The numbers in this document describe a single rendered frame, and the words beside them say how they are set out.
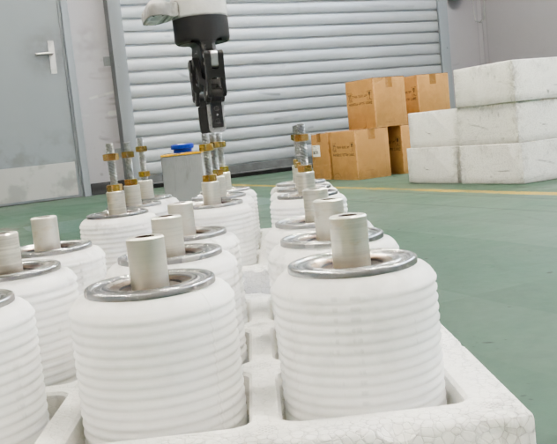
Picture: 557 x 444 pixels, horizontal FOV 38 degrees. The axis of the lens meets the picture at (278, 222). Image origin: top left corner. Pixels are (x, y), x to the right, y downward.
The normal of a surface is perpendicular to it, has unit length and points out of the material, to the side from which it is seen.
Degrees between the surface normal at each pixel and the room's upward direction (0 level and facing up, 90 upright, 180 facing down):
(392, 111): 90
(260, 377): 0
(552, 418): 0
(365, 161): 90
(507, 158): 90
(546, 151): 90
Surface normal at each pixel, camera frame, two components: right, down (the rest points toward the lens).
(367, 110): -0.87, 0.15
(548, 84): 0.47, 0.05
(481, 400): -0.10, -0.99
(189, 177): 0.00, 0.11
